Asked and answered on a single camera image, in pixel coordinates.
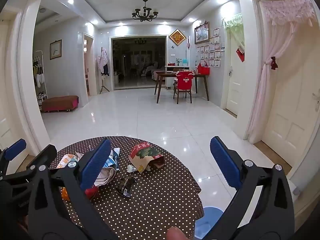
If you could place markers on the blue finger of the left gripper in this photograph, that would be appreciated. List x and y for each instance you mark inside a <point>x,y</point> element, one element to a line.
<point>15,149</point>

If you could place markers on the framed picture wall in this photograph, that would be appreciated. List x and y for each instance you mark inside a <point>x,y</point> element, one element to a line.
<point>55,49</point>
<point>202,33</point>

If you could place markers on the small clear wrapper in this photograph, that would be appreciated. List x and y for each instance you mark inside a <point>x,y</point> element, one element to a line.
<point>131,168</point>

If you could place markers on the chair with red cover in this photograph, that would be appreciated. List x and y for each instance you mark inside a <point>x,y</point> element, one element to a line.
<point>183,84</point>

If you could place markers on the white shoe rack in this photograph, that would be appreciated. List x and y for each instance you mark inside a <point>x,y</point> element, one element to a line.
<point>39,79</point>

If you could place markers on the newspaper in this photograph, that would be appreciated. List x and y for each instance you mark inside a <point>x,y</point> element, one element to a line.
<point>105,176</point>

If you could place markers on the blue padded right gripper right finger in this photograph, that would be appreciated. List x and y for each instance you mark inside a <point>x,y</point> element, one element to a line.
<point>262,207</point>

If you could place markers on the red brown bench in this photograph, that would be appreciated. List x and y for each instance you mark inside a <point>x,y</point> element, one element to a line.
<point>60,103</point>

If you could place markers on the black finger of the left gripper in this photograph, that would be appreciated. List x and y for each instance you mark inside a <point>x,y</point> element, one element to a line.
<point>45,157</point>

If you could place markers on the person thumb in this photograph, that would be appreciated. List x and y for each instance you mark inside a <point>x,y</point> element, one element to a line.
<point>175,233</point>

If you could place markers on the orange snack wrapper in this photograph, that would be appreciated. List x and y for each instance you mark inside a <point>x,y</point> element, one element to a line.
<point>66,159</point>

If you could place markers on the brown polka dot tablecloth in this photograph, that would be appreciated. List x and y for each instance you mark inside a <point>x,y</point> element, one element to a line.
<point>160,198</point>

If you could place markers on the black chandelier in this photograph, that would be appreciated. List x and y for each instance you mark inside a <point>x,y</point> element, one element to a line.
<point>145,13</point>

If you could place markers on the black snack wrapper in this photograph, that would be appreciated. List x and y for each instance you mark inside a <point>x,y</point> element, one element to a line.
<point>125,186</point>

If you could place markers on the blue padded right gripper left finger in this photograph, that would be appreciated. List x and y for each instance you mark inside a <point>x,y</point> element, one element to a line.
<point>58,206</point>

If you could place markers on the cream panel door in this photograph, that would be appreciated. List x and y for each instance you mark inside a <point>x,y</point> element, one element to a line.
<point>295,105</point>

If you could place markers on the wooden dining table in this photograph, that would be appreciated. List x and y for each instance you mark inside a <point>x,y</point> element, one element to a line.
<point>163,74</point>

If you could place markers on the blue white carton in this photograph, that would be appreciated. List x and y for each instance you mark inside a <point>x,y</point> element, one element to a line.
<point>113,159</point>

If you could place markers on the framed picture right wall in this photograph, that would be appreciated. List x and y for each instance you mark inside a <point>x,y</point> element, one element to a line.
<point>202,33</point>

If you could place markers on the coat rack with clothes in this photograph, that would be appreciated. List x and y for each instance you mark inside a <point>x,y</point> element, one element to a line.
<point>103,68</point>

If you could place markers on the pink door curtain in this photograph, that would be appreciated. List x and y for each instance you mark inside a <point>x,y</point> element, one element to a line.
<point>281,21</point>

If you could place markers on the red round object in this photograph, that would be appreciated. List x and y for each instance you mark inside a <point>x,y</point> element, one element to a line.
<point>91,192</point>

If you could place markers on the framed picture left wall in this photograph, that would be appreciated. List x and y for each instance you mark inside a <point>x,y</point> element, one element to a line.
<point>55,49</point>

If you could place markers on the green door curtain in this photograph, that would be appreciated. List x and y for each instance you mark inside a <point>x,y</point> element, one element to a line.
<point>235,26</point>

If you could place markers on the light blue trash bucket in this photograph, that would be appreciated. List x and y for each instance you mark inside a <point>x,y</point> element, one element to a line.
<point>204,224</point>

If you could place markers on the red gift bag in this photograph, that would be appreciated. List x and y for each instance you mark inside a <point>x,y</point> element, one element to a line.
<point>203,68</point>

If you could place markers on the white far door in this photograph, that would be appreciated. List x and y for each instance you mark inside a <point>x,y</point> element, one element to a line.
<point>235,76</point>

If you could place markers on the red gold diamond decoration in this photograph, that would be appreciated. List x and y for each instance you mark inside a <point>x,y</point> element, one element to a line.
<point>177,37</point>

